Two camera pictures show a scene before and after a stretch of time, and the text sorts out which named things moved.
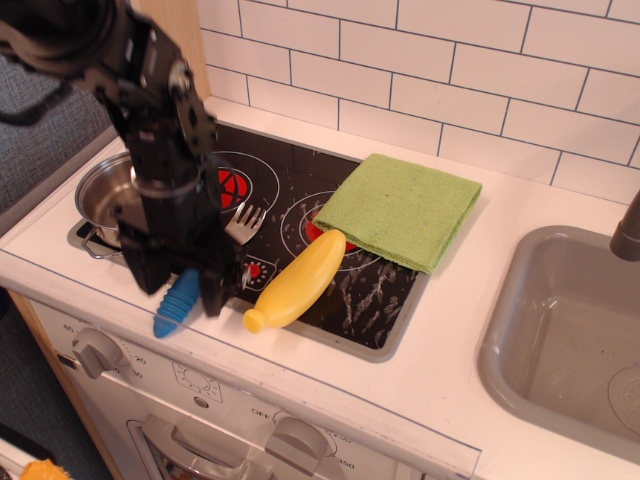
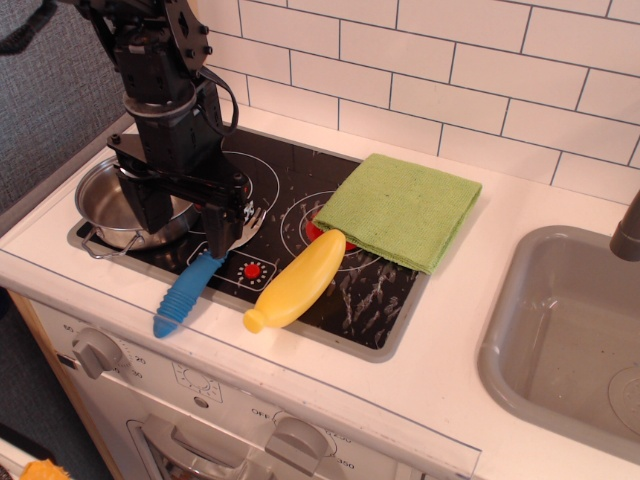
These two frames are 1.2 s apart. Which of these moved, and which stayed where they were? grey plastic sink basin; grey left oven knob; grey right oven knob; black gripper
Moved: black gripper
Stayed: grey right oven knob; grey plastic sink basin; grey left oven knob
